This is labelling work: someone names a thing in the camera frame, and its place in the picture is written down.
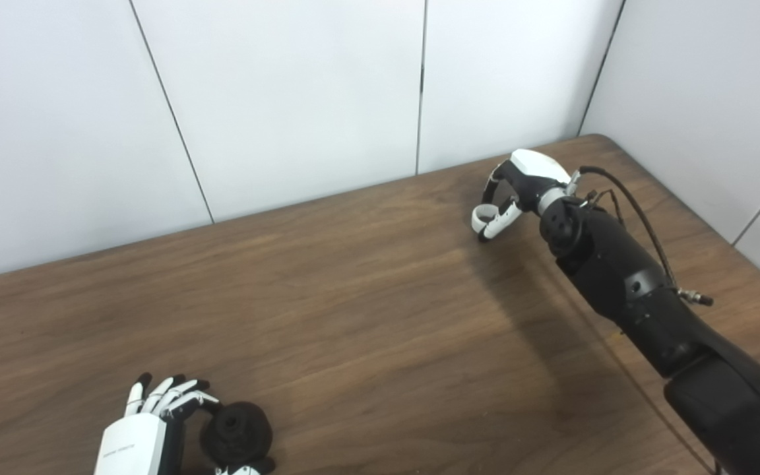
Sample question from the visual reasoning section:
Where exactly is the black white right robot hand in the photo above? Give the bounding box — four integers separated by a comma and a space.
471, 149, 579, 242

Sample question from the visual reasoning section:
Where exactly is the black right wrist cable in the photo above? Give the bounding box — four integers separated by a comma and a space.
578, 166, 714, 306

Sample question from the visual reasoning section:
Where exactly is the round black part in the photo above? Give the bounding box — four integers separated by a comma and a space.
199, 401, 274, 466

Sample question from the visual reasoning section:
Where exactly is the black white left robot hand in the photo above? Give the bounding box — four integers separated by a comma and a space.
93, 373, 275, 475

